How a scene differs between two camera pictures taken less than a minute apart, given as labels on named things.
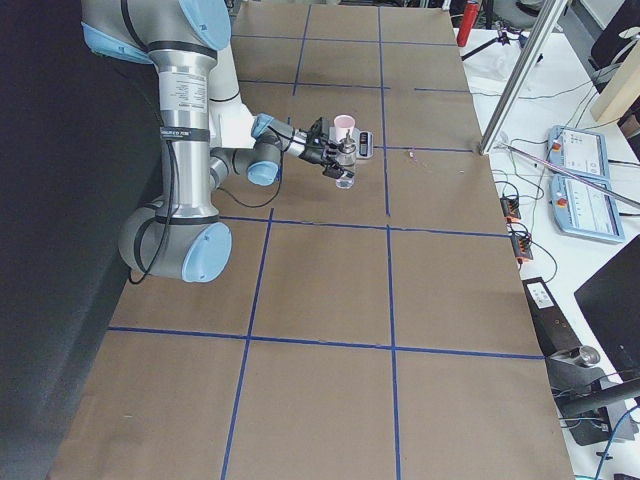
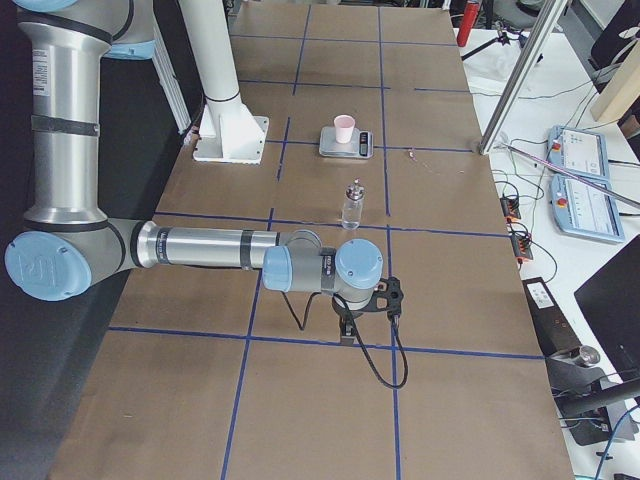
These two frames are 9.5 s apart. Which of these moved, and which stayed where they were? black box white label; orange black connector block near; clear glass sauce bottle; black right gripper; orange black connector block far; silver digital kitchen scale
Moved: clear glass sauce bottle; black right gripper
Stayed: black box white label; orange black connector block far; orange black connector block near; silver digital kitchen scale
